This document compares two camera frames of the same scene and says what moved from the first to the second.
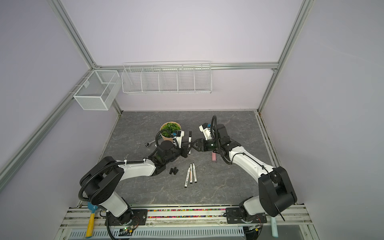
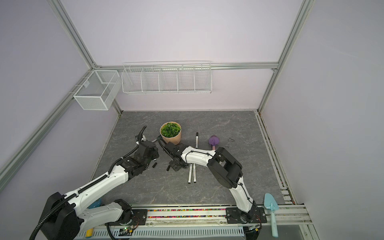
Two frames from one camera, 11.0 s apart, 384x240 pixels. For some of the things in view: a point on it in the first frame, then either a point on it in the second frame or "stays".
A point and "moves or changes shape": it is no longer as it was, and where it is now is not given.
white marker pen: (189, 140) moves or changes shape
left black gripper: (184, 145) to (156, 155)
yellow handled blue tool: (91, 220) stays
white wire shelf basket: (167, 77) stays
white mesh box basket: (98, 89) stays
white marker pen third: (191, 174) stays
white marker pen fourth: (194, 173) stays
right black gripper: (202, 143) to (176, 168)
